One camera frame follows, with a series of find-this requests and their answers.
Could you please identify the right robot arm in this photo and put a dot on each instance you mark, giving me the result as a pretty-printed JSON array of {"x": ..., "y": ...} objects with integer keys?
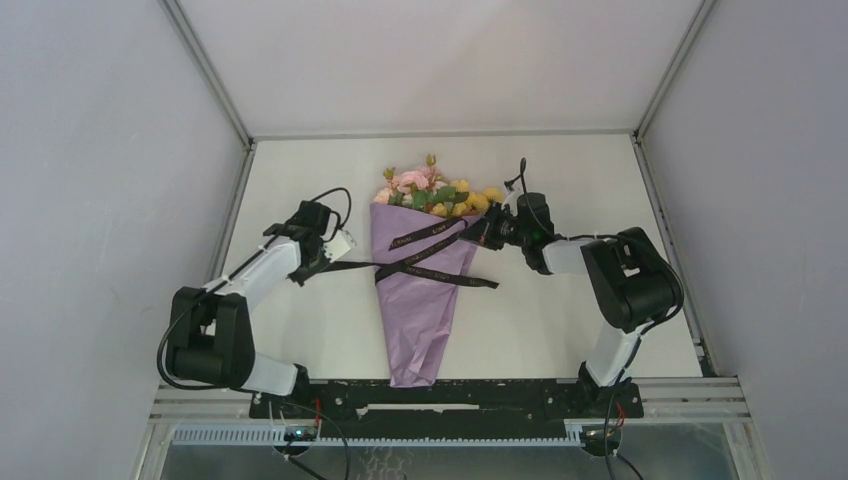
[{"x": 635, "y": 287}]

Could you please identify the white cable duct rail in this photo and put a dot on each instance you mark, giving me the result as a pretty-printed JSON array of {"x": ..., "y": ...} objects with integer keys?
[{"x": 258, "y": 435}]

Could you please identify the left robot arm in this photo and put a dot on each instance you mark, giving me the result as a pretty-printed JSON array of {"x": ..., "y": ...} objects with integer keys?
[{"x": 210, "y": 343}]

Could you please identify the yellow fake flower stem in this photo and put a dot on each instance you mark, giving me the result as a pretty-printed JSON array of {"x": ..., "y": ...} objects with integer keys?
[
  {"x": 455, "y": 199},
  {"x": 494, "y": 195}
]

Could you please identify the pink fake flower stem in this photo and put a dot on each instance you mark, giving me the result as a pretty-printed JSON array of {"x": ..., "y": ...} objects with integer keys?
[
  {"x": 417, "y": 188},
  {"x": 387, "y": 189}
]

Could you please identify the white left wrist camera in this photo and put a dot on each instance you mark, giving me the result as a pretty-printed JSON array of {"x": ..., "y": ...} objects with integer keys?
[{"x": 341, "y": 243}]

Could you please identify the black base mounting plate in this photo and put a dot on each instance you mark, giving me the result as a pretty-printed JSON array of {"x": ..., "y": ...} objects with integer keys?
[{"x": 451, "y": 407}]

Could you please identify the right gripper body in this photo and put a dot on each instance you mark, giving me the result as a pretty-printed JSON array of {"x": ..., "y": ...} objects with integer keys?
[{"x": 500, "y": 228}]

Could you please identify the pink purple wrapping paper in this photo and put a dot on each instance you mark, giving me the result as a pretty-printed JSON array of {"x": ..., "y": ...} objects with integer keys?
[{"x": 417, "y": 313}]

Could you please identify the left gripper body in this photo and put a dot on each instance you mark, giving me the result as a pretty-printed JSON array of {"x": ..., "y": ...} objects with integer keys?
[{"x": 310, "y": 266}]

